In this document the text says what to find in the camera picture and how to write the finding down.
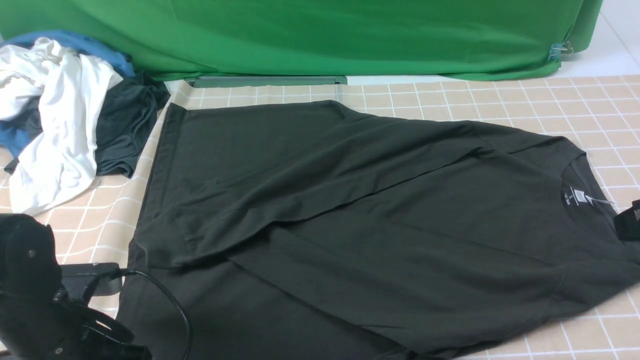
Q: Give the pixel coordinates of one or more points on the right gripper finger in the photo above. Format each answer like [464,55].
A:
[627,223]

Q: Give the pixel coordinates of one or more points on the dark teal crumpled shirt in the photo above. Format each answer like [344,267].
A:
[129,114]

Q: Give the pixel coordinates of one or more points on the dark gray long-sleeve shirt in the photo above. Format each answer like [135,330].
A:
[316,232]

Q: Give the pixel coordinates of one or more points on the metal binder clip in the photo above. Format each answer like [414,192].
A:
[559,50]

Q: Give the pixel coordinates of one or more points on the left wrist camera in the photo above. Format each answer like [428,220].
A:
[87,280]

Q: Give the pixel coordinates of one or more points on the blue crumpled shirt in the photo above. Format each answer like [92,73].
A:
[95,50]

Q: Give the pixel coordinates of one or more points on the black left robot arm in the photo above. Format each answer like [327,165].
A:
[30,275]

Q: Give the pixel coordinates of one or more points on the green backdrop cloth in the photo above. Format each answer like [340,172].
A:
[472,40]

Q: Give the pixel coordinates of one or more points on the white crumpled shirt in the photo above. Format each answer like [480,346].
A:
[59,164]

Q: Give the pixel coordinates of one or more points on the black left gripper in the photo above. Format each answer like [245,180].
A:
[68,330]

